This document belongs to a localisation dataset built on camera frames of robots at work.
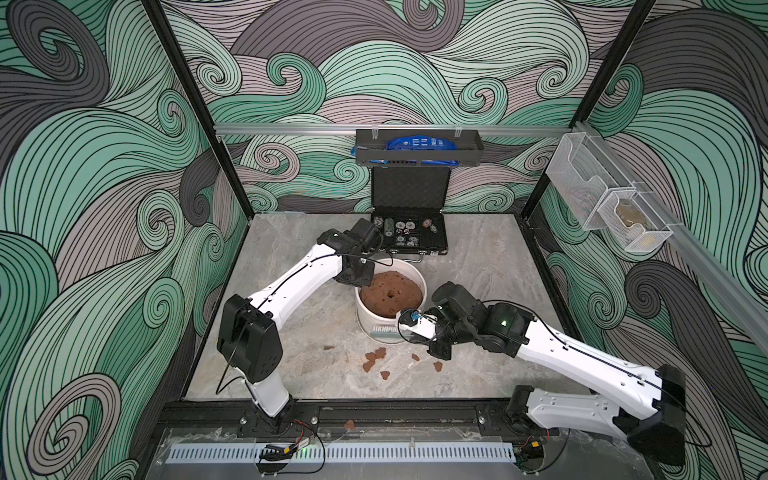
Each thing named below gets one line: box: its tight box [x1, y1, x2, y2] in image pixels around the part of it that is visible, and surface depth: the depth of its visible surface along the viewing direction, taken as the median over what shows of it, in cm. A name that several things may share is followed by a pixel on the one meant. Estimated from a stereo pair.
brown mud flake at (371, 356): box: [364, 347, 387, 365], surface depth 85 cm
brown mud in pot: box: [360, 270, 423, 318], surface depth 87 cm
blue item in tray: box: [370, 136, 461, 166], surface depth 94 cm
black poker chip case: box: [370, 166, 452, 255], surface depth 114 cm
